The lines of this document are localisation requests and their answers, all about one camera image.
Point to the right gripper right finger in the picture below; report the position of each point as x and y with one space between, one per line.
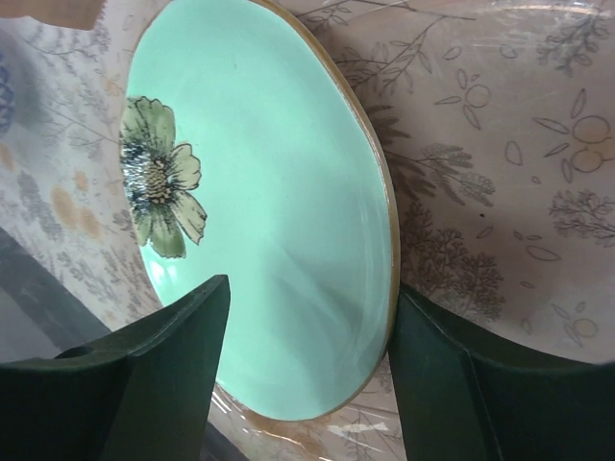
465 393

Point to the pink transparent plastic bin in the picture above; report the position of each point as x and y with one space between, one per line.
496 122

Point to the mint green flower plate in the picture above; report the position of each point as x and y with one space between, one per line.
245 153

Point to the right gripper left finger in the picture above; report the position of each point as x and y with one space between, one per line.
140 393

